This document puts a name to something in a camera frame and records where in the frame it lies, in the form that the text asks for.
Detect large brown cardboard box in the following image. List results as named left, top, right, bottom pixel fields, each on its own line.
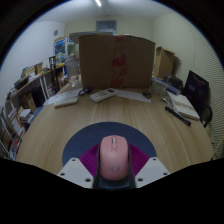
left=78, top=34, right=156, bottom=90

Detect flat white remote control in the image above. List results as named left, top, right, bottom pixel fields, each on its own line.
left=53, top=96, right=80, bottom=108

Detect black office chair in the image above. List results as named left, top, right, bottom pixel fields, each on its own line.
left=183, top=69, right=213, bottom=128

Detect clear plastic jug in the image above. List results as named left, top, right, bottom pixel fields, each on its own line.
left=64, top=55, right=81, bottom=88

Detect cluttered shelf unit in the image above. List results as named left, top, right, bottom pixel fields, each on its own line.
left=0, top=61, right=66, bottom=161

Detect pink computer mouse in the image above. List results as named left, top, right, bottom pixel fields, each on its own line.
left=99, top=134, right=130, bottom=181

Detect frosted window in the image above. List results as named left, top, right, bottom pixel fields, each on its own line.
left=95, top=19, right=118, bottom=34

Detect white paper sheet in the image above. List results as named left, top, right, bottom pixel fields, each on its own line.
left=114, top=89, right=148, bottom=103
left=46, top=88, right=83, bottom=106

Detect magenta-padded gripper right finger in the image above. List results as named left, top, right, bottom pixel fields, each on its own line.
left=128, top=143, right=172, bottom=188

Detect large white book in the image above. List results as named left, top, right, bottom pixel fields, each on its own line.
left=166, top=91, right=201, bottom=121

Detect black marker pen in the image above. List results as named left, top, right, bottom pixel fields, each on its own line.
left=164, top=105, right=192, bottom=127

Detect tall open cardboard box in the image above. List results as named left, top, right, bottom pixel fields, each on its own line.
left=153, top=46, right=175, bottom=80

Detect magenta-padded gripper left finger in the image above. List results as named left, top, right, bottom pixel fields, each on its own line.
left=56, top=143, right=101, bottom=189

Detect blue book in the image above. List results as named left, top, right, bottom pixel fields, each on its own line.
left=164, top=81, right=183, bottom=96

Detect black eyeglasses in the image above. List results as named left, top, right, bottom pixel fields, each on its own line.
left=78, top=87, right=93, bottom=97

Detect round dark blue mouse pad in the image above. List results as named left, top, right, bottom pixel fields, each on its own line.
left=62, top=121, right=158, bottom=190

